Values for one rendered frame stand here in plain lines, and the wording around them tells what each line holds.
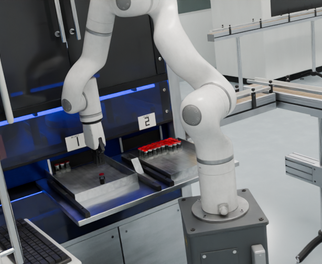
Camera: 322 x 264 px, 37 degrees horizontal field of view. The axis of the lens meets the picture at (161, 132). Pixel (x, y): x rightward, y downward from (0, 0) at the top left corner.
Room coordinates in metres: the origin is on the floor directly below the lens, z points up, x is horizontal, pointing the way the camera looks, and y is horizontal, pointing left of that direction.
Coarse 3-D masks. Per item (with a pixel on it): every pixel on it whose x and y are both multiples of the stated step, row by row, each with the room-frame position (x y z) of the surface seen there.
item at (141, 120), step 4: (144, 116) 2.04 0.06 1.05; (152, 116) 2.06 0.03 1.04; (140, 120) 2.03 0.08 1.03; (144, 120) 2.04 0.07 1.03; (152, 120) 2.06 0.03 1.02; (140, 124) 2.02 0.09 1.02; (144, 124) 2.03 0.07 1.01; (152, 124) 2.05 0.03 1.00; (140, 128) 2.02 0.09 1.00; (144, 128) 2.03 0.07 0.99
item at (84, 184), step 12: (84, 168) 1.92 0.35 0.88; (96, 168) 1.91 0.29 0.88; (108, 168) 1.89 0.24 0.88; (120, 168) 1.84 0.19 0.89; (60, 180) 1.82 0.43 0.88; (72, 180) 1.81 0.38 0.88; (84, 180) 1.79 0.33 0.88; (96, 180) 1.77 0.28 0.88; (108, 180) 1.76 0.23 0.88; (120, 180) 1.68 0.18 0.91; (132, 180) 1.70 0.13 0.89; (72, 192) 1.61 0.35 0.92; (84, 192) 1.61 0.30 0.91; (96, 192) 1.63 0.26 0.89
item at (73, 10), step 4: (72, 0) 1.86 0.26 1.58; (72, 4) 1.86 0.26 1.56; (72, 8) 1.86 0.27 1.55; (72, 12) 1.86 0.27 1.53; (76, 12) 1.86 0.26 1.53; (72, 16) 1.86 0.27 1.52; (76, 16) 1.86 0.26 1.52; (76, 20) 1.86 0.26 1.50; (76, 24) 1.86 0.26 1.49; (76, 28) 1.86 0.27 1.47; (72, 32) 1.90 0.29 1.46; (76, 32) 1.86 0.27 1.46; (76, 36) 1.86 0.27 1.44; (80, 36) 1.86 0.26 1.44
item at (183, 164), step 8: (184, 144) 2.03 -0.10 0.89; (192, 144) 1.97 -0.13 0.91; (184, 152) 1.96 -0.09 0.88; (192, 152) 1.94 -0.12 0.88; (144, 160) 1.84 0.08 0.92; (152, 160) 1.91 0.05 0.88; (160, 160) 1.90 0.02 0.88; (168, 160) 1.89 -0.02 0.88; (176, 160) 1.88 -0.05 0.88; (184, 160) 1.86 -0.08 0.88; (192, 160) 1.85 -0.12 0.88; (152, 168) 1.78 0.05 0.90; (160, 168) 1.81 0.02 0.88; (168, 168) 1.80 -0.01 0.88; (176, 168) 1.79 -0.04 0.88; (184, 168) 1.78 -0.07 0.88; (192, 168) 1.70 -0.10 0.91; (168, 176) 1.67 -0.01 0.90; (176, 176) 1.67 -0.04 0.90; (184, 176) 1.68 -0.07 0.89
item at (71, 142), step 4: (72, 136) 1.87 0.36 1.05; (76, 136) 1.88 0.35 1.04; (80, 136) 1.89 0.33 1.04; (68, 140) 1.86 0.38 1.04; (72, 140) 1.87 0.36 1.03; (76, 140) 1.88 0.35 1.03; (80, 140) 1.89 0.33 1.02; (68, 144) 1.86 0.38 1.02; (72, 144) 1.87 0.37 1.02; (76, 144) 1.88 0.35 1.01; (80, 144) 1.88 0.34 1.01; (84, 144) 1.89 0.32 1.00; (68, 148) 1.86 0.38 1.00; (72, 148) 1.87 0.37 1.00; (76, 148) 1.87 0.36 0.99
